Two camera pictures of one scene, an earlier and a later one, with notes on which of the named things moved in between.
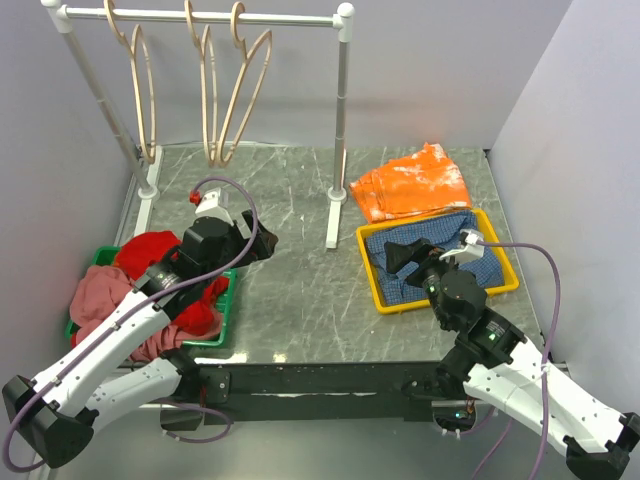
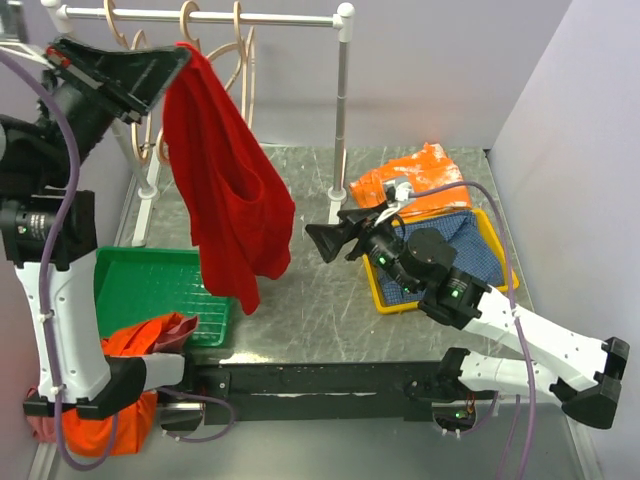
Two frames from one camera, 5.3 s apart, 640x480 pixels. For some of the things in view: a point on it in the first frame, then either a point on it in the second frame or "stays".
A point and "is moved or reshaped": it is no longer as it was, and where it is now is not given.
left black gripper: [262, 246] -> [131, 81]
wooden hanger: [238, 13] is moved or reshaped
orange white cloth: [424, 181] stays
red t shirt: [141, 251] -> [237, 191]
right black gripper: [396, 255] -> [330, 238]
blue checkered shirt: [442, 233] stays
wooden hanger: [213, 157] -> [189, 13]
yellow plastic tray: [511, 279] stays
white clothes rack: [61, 17] stays
